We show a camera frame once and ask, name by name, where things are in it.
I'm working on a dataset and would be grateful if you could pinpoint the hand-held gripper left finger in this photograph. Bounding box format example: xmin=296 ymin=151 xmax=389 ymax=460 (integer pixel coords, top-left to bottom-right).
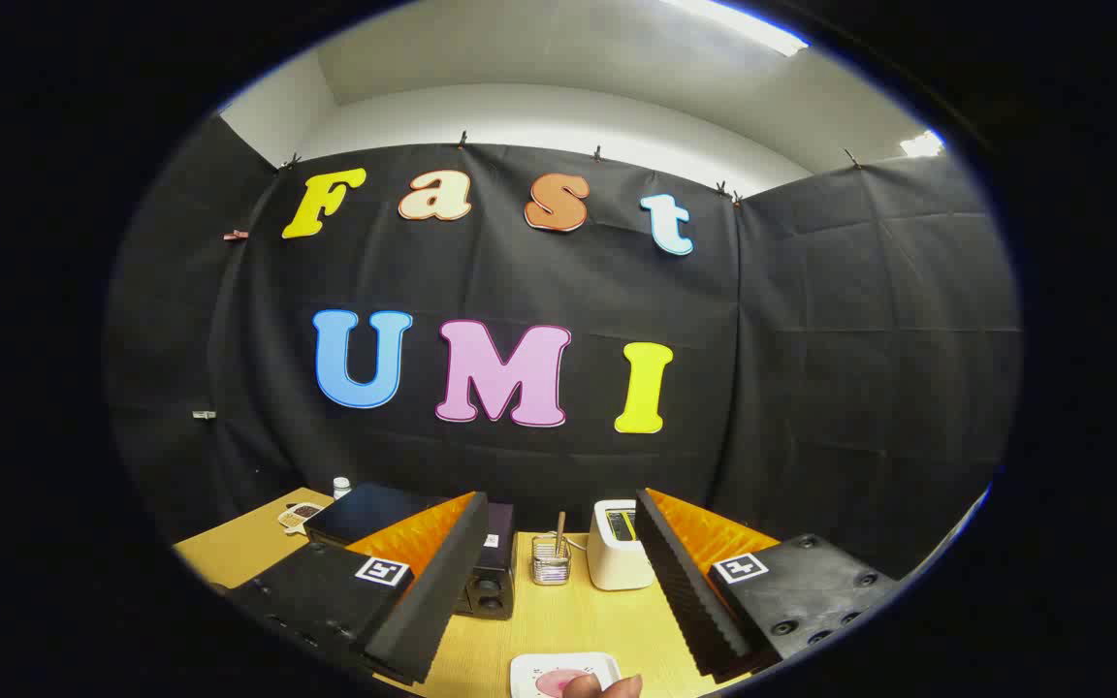
xmin=229 ymin=492 xmax=490 ymax=686

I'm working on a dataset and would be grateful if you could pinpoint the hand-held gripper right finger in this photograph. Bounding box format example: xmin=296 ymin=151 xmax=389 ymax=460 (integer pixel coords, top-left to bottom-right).
xmin=634 ymin=488 xmax=899 ymax=682

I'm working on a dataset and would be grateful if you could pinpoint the black toaster oven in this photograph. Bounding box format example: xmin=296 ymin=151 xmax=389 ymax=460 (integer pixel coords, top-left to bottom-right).
xmin=303 ymin=483 xmax=518 ymax=621

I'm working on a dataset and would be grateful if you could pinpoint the white square plate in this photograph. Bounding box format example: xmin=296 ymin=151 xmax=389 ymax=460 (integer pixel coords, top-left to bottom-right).
xmin=510 ymin=651 xmax=622 ymax=698

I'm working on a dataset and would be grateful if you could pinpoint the pink ham slice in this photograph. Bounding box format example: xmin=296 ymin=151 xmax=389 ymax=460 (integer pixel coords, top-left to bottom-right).
xmin=534 ymin=669 xmax=598 ymax=698

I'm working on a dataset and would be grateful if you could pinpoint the white toaster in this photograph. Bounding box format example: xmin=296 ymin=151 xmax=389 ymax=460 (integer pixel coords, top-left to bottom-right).
xmin=586 ymin=499 xmax=656 ymax=591

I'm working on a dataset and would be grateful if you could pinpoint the clear glass utensil holder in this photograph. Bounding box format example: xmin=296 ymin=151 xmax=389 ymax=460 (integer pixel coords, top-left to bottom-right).
xmin=531 ymin=535 xmax=572 ymax=586

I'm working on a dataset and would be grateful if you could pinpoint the black backdrop cloth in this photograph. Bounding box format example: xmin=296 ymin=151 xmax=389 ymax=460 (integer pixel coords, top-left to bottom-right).
xmin=105 ymin=114 xmax=1023 ymax=583

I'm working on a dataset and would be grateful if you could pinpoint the long ceiling light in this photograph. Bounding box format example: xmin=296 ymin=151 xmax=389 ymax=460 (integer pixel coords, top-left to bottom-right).
xmin=660 ymin=0 xmax=810 ymax=57

